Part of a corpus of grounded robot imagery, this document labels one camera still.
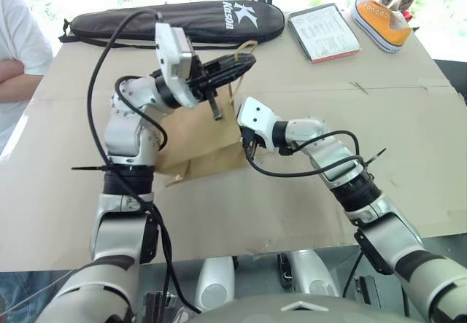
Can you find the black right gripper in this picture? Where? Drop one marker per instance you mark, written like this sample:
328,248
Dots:
259,136

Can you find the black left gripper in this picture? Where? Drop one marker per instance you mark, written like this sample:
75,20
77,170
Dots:
200,80

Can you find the brown paper bag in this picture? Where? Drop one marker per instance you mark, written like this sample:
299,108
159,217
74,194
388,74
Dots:
204,140

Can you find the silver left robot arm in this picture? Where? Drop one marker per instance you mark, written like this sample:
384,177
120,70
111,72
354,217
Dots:
124,133

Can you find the person's bare forearm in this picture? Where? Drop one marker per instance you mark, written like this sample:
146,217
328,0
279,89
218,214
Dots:
9,73

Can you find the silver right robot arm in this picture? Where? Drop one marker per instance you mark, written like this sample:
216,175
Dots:
394,235

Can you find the black racket bag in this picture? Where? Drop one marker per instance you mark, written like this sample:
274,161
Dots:
204,20

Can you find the brown plush toy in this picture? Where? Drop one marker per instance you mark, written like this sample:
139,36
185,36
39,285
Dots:
399,0

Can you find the brown cardboard sheet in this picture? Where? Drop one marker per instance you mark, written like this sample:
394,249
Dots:
292,210

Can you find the printed white booklet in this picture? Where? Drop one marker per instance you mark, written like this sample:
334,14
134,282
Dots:
324,33

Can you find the black zip tie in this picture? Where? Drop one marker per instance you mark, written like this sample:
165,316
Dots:
376,156
87,168

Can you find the white robot leg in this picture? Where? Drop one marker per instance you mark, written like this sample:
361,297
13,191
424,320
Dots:
310,275
215,283

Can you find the orange canvas sneaker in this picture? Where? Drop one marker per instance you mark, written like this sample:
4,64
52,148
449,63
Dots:
381,22

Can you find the grey robot torso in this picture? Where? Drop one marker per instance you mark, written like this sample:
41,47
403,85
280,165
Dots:
292,310

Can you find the person in white shirt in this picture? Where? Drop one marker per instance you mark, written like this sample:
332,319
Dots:
22,35

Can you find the blue jeans leg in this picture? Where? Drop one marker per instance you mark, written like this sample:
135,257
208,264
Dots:
25,294

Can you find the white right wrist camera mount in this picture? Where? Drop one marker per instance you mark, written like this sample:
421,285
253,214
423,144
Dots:
255,117

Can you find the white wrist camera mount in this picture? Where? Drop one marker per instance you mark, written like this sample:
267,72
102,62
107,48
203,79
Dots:
255,117
171,57

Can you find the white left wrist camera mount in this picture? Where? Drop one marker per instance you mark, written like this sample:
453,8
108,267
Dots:
171,57

